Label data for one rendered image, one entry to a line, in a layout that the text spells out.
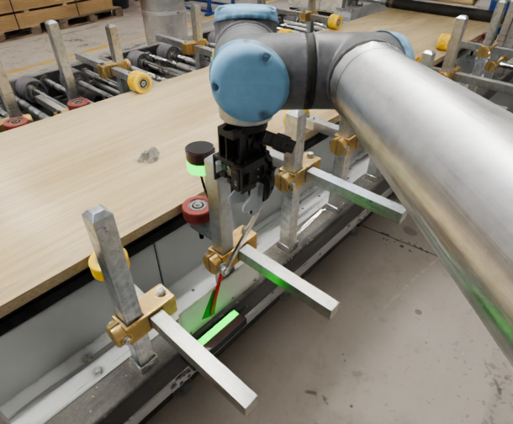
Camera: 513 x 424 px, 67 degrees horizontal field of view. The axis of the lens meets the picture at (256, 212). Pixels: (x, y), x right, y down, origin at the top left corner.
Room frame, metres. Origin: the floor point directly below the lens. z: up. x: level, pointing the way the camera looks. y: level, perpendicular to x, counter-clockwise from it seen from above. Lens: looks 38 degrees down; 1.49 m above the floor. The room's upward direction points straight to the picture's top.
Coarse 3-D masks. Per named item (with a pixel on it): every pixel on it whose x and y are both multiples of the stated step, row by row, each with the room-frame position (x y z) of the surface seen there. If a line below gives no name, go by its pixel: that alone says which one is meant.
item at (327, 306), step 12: (204, 228) 0.73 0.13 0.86; (240, 252) 0.65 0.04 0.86; (252, 252) 0.65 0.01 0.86; (252, 264) 0.62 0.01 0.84; (264, 264) 0.61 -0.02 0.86; (276, 264) 0.61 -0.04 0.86; (276, 276) 0.58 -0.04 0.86; (288, 276) 0.57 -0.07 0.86; (288, 288) 0.55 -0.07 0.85; (300, 288) 0.54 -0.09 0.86; (312, 288) 0.54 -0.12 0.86; (312, 300) 0.51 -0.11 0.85; (324, 300) 0.51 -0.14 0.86; (336, 300) 0.51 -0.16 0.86; (324, 312) 0.49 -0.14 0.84
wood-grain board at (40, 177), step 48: (432, 48) 2.15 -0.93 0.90; (144, 96) 1.49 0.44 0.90; (192, 96) 1.49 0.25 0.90; (0, 144) 1.09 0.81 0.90; (48, 144) 1.09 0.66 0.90; (96, 144) 1.09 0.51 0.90; (144, 144) 1.09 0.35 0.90; (0, 192) 0.83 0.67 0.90; (48, 192) 0.83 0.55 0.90; (96, 192) 0.83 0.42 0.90; (144, 192) 0.83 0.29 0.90; (192, 192) 0.83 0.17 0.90; (0, 240) 0.64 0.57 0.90; (48, 240) 0.64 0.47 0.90; (0, 288) 0.50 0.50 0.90; (48, 288) 0.52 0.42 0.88
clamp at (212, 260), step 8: (240, 232) 0.70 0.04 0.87; (248, 240) 0.68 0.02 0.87; (208, 248) 0.65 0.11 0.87; (232, 248) 0.65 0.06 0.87; (208, 256) 0.62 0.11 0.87; (216, 256) 0.63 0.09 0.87; (224, 256) 0.62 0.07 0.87; (208, 264) 0.62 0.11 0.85; (216, 264) 0.61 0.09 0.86; (232, 264) 0.64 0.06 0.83; (216, 272) 0.60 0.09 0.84
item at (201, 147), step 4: (200, 140) 0.71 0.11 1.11; (192, 144) 0.70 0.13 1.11; (196, 144) 0.70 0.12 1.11; (200, 144) 0.70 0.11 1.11; (204, 144) 0.70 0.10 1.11; (208, 144) 0.70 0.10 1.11; (188, 148) 0.68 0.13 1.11; (192, 148) 0.68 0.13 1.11; (196, 148) 0.68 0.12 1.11; (200, 148) 0.68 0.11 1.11; (204, 148) 0.68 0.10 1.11; (208, 148) 0.68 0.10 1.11; (212, 148) 0.68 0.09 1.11; (192, 152) 0.66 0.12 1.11; (196, 152) 0.66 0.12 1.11; (200, 152) 0.66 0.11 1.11; (204, 152) 0.66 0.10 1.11; (208, 152) 0.66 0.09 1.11; (192, 164) 0.66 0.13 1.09; (200, 176) 0.69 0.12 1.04; (204, 176) 0.66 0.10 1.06; (204, 184) 0.68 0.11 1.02; (204, 188) 0.68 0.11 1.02
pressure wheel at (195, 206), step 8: (192, 200) 0.79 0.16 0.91; (200, 200) 0.79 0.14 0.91; (184, 208) 0.75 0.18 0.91; (192, 208) 0.76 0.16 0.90; (200, 208) 0.76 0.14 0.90; (208, 208) 0.75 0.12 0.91; (184, 216) 0.74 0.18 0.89; (192, 216) 0.73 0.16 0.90; (200, 216) 0.73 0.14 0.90; (208, 216) 0.74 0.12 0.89; (192, 224) 0.73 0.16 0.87; (200, 224) 0.73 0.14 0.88
